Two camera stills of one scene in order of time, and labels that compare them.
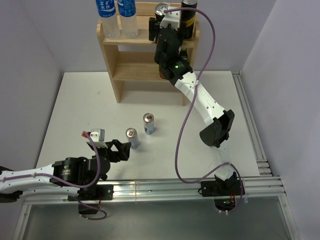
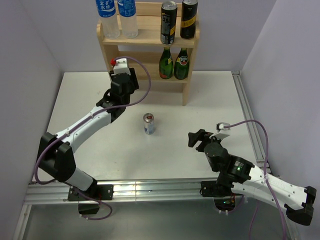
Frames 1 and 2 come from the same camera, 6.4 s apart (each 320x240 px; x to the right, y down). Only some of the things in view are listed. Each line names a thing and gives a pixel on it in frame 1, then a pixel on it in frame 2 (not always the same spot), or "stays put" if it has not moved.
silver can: (148, 120) stays put
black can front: (187, 18) stays put
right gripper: (154, 28) -> (193, 137)
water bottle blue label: (128, 16) stays put
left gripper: (122, 154) -> (132, 80)
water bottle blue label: (107, 12) stays put
